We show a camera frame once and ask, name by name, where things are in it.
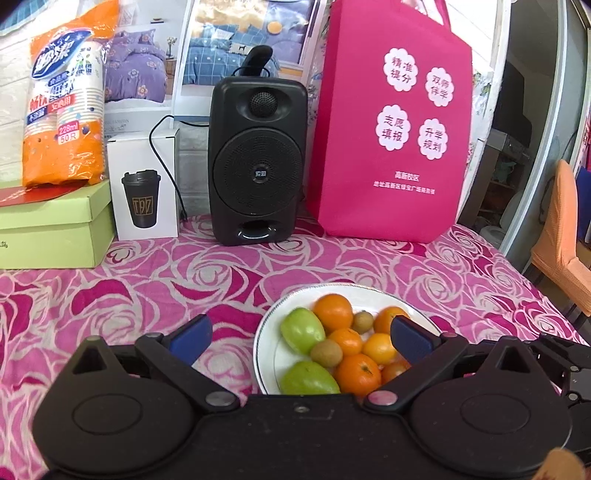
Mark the black speaker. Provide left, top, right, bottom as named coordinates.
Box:
left=207, top=45, right=308, bottom=246

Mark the white oval plate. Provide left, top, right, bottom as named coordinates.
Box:
left=252, top=282, right=442, bottom=395

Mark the small orange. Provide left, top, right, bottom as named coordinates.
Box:
left=329, top=328, right=363, bottom=357

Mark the orange middle front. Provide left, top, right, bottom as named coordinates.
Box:
left=332, top=354, right=382, bottom=397

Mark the blue bedding poster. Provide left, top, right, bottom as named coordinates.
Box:
left=182, top=1, right=327, bottom=87

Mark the purple bedding poster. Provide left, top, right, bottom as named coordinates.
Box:
left=105, top=24, right=177, bottom=104

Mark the orange far left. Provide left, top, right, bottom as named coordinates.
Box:
left=312, top=293, right=353, bottom=333

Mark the orange covered chair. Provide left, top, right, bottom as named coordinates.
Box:
left=531, top=160, right=590, bottom=322

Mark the white cup box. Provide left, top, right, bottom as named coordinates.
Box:
left=106, top=129, right=180, bottom=240

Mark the green shoe box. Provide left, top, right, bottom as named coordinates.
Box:
left=1, top=180, right=115, bottom=270

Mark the red envelope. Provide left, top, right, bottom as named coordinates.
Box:
left=0, top=181, right=86, bottom=207

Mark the black speaker cable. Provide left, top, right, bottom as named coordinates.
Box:
left=148, top=114, right=212, bottom=222

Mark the pink rose tablecloth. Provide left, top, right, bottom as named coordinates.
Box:
left=1, top=216, right=578, bottom=479

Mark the red-yellow peach fruit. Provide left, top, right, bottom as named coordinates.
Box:
left=382, top=359, right=411, bottom=385

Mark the brown kiwi fruit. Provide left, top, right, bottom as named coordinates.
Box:
left=310, top=339, right=344, bottom=369

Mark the magenta tote bag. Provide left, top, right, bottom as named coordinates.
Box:
left=305, top=0, right=473, bottom=243

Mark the yellow orange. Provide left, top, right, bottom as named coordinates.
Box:
left=362, top=333, right=397, bottom=366

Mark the green apple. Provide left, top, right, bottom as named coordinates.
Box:
left=280, top=361, right=341, bottom=395
left=280, top=307, right=325, bottom=355

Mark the small yellow-brown fruit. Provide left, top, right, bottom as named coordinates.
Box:
left=352, top=311, right=375, bottom=335

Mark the orange upper right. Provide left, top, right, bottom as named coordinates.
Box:
left=373, top=306, right=410, bottom=335

